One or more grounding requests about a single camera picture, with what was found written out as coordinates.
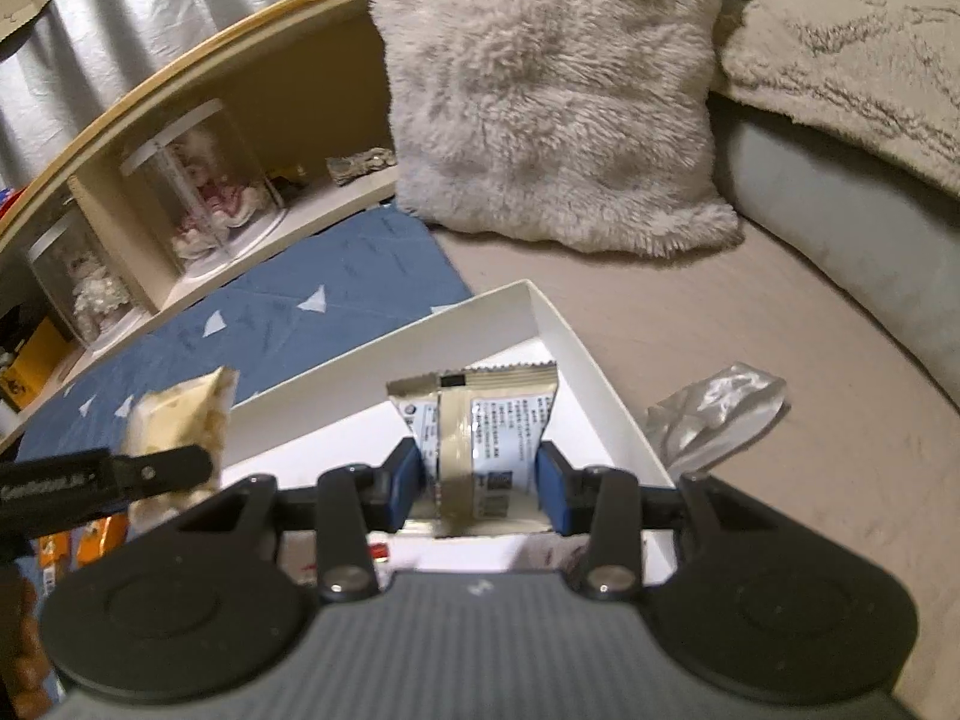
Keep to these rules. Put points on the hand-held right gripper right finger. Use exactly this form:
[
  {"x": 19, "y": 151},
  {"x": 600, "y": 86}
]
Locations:
[{"x": 553, "y": 487}]

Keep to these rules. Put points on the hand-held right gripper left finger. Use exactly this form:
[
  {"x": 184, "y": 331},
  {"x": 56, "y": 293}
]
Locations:
[{"x": 401, "y": 484}]

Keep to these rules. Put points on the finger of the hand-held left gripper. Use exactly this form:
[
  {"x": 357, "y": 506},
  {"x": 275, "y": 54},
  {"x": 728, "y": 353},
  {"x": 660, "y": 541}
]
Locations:
[{"x": 135, "y": 476}]

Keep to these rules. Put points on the cream snack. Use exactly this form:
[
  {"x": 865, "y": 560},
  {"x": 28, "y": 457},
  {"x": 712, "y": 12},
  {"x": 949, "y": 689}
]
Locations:
[{"x": 184, "y": 412}]

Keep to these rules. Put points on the pale snack packet white label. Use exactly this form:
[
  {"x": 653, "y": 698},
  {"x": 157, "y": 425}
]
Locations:
[{"x": 491, "y": 435}]

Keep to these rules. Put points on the white cardboard box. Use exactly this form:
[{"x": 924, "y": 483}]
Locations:
[{"x": 525, "y": 319}]

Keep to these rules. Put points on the large orange snack packet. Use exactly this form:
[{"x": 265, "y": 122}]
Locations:
[{"x": 101, "y": 538}]

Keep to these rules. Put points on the small orange snack packet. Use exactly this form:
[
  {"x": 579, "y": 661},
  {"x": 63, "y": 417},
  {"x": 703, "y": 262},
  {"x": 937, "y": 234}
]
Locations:
[{"x": 54, "y": 549}]

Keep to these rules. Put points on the yellow box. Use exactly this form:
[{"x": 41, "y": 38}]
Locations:
[{"x": 34, "y": 371}]

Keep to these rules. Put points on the crumpled clear plastic wrapper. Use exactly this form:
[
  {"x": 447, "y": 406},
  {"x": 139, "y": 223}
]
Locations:
[{"x": 720, "y": 412}]

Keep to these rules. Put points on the clear dome with white figure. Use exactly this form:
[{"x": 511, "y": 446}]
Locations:
[{"x": 86, "y": 289}]

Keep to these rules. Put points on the blue blanket with white triangles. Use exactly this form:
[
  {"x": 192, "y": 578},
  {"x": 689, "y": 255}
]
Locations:
[{"x": 360, "y": 262}]

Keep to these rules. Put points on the clear dome with pink figure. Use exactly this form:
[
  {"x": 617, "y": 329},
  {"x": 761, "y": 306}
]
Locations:
[{"x": 206, "y": 187}]

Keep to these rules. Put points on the small grey figurine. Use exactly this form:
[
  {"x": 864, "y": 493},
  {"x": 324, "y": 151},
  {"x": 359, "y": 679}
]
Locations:
[{"x": 360, "y": 165}]

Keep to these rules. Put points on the fluffy cream pillow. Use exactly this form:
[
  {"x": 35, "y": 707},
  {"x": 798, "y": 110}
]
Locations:
[{"x": 555, "y": 90}]

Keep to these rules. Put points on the wooden shelf unit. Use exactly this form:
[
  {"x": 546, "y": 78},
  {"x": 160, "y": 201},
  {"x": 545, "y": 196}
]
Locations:
[{"x": 330, "y": 67}]

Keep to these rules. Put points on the grey curtain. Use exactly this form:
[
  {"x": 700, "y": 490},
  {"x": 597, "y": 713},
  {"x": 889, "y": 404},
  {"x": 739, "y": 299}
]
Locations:
[{"x": 172, "y": 7}]

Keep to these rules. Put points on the beige knitted cushion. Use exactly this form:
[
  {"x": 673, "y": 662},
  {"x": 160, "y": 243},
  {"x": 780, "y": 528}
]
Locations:
[{"x": 847, "y": 45}]

